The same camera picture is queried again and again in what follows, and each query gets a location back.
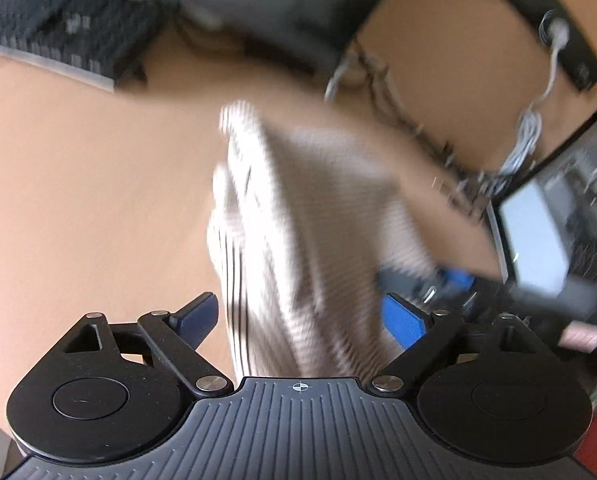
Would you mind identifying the white computer case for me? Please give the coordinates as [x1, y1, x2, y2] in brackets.
[483, 92, 597, 293]

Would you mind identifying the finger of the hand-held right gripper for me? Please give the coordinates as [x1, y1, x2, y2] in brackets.
[375, 266, 441, 303]
[428, 267, 481, 311]

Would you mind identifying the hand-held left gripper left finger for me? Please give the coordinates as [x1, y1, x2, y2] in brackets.
[63, 292, 232, 398]

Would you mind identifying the person's right hand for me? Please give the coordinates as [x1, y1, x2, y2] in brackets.
[561, 326, 597, 350]

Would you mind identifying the black curved monitor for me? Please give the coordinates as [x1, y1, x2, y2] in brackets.
[168, 0, 414, 78]

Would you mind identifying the black cable bundle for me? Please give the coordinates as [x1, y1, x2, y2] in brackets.
[351, 42, 494, 216]

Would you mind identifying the black keyboard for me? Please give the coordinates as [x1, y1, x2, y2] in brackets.
[0, 0, 162, 93]

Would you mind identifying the white power cable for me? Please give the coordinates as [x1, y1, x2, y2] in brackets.
[495, 17, 571, 176]

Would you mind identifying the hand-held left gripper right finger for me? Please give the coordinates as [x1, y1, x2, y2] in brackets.
[371, 294, 549, 396]

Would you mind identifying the beige striped knit garment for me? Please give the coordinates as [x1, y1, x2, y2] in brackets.
[206, 100, 441, 378]

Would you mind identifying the light grey looped cable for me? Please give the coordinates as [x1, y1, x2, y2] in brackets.
[323, 55, 359, 103]

